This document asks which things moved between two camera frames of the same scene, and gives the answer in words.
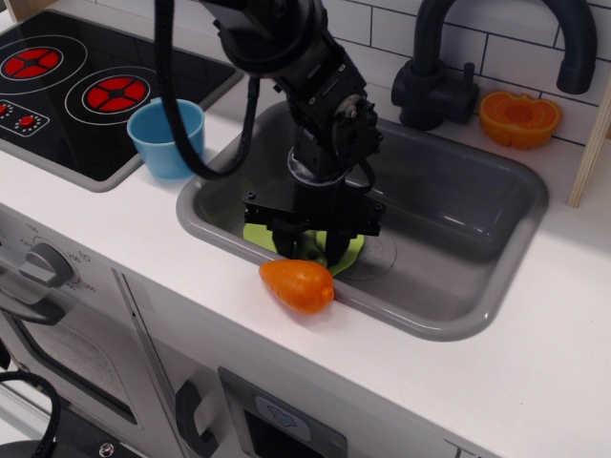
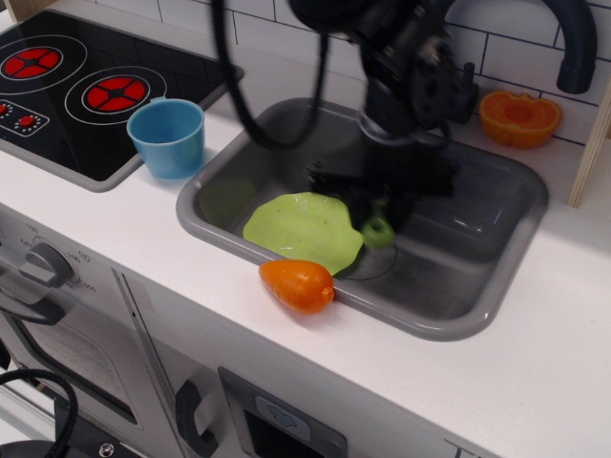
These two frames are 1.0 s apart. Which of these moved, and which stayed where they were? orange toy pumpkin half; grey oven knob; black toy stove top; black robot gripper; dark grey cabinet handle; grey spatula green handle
Moved: grey spatula green handle; black robot gripper
Stayed: orange toy pumpkin half; dark grey cabinet handle; black toy stove top; grey oven knob
